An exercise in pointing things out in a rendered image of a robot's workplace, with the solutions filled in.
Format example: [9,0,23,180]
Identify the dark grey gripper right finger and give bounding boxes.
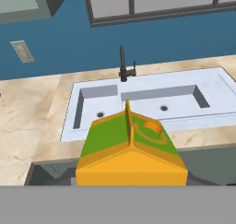
[186,175,216,187]

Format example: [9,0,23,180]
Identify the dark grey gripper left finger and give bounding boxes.
[45,174,77,187]

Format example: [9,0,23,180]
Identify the orange and green drink carton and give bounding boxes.
[75,99,189,187]

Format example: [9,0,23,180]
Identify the white double-basin sink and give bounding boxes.
[59,65,236,143]

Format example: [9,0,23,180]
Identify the dark metal sink tap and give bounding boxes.
[118,45,137,83]

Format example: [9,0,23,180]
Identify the grey wall outlet plate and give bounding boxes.
[9,40,36,65]

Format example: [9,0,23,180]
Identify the grey-green wall cabinet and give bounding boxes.
[0,0,72,24]

